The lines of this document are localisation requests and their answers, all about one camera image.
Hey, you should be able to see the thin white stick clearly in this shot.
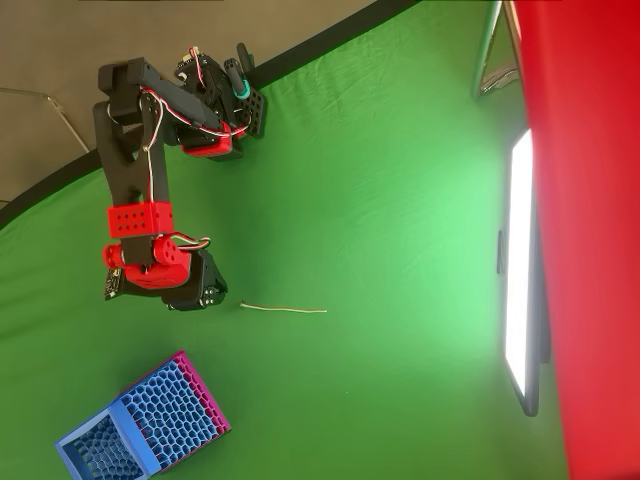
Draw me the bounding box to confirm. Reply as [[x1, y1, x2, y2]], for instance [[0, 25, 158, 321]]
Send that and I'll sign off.
[[240, 300, 329, 315]]

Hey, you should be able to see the blue and pink mesh basket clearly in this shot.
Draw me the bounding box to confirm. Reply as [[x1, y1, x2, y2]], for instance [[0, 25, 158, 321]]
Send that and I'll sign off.
[[54, 349, 232, 480]]

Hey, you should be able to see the green cloth with black border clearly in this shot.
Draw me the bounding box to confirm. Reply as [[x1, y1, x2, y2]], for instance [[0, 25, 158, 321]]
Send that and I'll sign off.
[[0, 0, 571, 480]]

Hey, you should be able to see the black monitor screen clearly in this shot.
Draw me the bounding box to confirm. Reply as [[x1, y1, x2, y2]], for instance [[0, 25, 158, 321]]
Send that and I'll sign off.
[[496, 128, 551, 419]]

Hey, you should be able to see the chrome tube stand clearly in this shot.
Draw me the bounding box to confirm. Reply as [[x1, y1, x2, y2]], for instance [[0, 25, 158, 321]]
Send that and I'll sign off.
[[471, 0, 524, 99]]

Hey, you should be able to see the large red cover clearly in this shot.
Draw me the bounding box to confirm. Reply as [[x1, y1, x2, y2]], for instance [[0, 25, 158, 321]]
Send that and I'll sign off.
[[509, 0, 640, 480]]

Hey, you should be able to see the small camera circuit board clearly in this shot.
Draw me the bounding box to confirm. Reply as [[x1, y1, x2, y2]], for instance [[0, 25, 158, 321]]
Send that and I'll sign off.
[[103, 267, 126, 302]]

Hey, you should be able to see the black clamp with teal ring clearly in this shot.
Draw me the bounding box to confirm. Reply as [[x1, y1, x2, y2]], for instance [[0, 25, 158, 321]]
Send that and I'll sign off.
[[223, 42, 256, 100]]

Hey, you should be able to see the thin grey cable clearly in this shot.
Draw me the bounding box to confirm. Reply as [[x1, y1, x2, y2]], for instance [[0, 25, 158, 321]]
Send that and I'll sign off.
[[0, 87, 90, 154]]

